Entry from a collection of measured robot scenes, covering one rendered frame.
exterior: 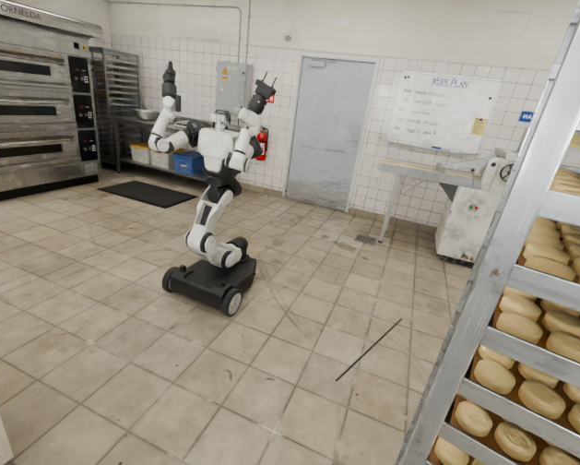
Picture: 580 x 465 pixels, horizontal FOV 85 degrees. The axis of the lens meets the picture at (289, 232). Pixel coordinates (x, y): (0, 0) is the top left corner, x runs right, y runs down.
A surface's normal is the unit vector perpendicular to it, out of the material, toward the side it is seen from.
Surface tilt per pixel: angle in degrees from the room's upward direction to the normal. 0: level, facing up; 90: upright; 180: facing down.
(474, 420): 0
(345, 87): 90
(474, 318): 90
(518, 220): 90
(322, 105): 90
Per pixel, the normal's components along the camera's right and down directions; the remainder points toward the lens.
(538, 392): 0.12, -0.91
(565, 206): -0.57, 0.26
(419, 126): -0.37, 0.32
